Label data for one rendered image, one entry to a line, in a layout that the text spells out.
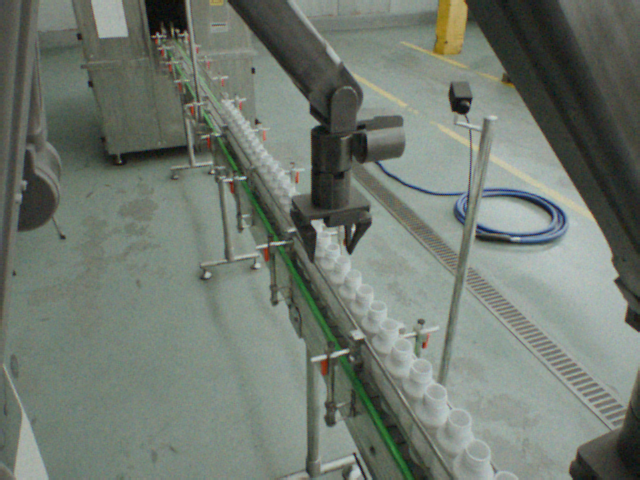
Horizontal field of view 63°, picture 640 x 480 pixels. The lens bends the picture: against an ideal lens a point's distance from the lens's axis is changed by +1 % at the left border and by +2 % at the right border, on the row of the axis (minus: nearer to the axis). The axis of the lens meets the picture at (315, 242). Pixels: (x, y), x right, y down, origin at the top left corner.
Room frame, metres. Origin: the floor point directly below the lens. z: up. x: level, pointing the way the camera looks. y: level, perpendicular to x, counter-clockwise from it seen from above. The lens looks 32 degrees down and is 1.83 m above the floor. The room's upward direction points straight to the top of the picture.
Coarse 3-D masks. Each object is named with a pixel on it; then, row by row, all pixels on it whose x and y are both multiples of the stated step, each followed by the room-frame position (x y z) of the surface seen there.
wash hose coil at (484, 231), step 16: (432, 192) 3.64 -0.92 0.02; (448, 192) 3.63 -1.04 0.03; (464, 192) 3.62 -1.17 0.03; (496, 192) 3.62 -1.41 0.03; (512, 192) 3.61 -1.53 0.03; (528, 192) 3.57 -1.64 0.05; (464, 208) 3.37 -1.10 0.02; (560, 208) 3.31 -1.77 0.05; (480, 224) 3.09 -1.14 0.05; (560, 224) 3.12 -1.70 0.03; (496, 240) 2.92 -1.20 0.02; (512, 240) 2.89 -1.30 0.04; (528, 240) 2.88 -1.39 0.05; (544, 240) 2.90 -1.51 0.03
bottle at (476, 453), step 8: (472, 440) 0.50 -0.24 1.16; (464, 448) 0.50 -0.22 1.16; (472, 448) 0.50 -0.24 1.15; (480, 448) 0.50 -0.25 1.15; (488, 448) 0.49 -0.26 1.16; (464, 456) 0.49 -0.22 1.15; (472, 456) 0.52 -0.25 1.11; (480, 456) 0.50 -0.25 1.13; (488, 456) 0.48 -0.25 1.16; (456, 464) 0.49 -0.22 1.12; (464, 464) 0.48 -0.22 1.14; (472, 464) 0.47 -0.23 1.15; (480, 464) 0.47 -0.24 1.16; (488, 464) 0.48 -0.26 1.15; (456, 472) 0.48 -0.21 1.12; (464, 472) 0.48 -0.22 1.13; (472, 472) 0.47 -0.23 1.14; (480, 472) 0.47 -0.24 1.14; (488, 472) 0.48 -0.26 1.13
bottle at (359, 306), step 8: (360, 288) 0.89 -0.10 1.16; (368, 288) 0.89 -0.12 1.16; (360, 296) 0.86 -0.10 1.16; (368, 296) 0.86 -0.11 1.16; (352, 304) 0.88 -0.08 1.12; (360, 304) 0.86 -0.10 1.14; (368, 304) 0.86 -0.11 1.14; (352, 312) 0.86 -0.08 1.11; (360, 312) 0.85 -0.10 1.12; (360, 320) 0.85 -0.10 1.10; (352, 328) 0.86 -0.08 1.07; (360, 328) 0.85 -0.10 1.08
